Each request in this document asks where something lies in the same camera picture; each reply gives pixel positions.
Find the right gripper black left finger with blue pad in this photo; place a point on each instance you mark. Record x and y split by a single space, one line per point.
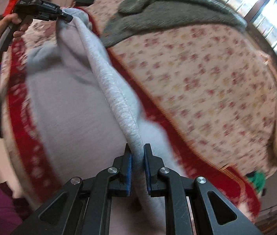
82 206

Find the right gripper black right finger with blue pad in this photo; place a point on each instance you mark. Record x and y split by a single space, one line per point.
193 206

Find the light grey fleece pants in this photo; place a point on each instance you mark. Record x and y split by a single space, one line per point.
86 114

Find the red patterned bed blanket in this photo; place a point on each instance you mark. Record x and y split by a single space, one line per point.
21 137

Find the green cloth item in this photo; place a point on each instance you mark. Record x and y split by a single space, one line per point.
257 179

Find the cream floral quilt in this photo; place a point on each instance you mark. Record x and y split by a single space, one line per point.
205 85

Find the grey-green fleece jacket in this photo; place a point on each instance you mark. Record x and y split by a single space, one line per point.
141 16

